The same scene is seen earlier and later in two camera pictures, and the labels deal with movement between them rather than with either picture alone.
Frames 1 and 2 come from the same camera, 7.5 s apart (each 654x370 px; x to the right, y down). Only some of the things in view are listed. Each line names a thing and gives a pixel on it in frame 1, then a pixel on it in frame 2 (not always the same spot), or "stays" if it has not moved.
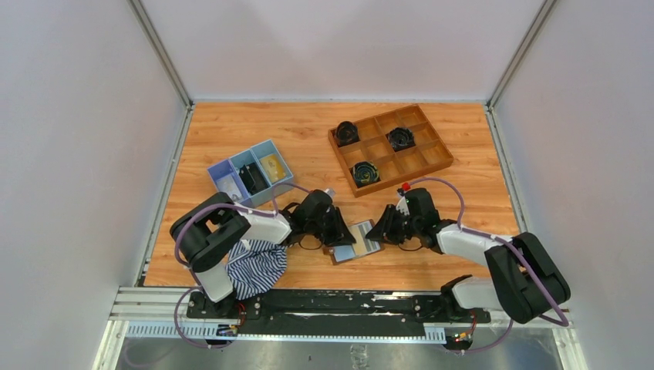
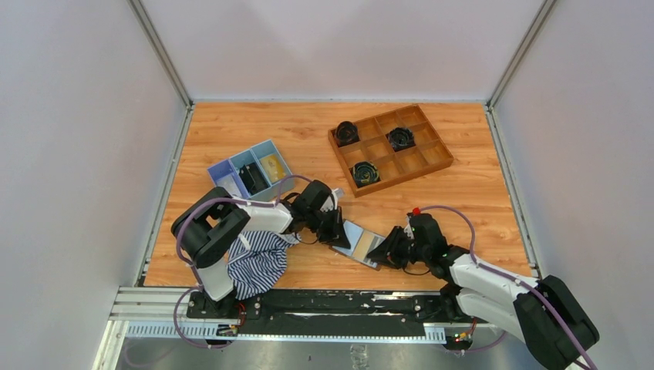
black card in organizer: (253, 178) stays
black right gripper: (384, 230) to (389, 252)
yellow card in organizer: (273, 168) stays
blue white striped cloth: (254, 271) stays
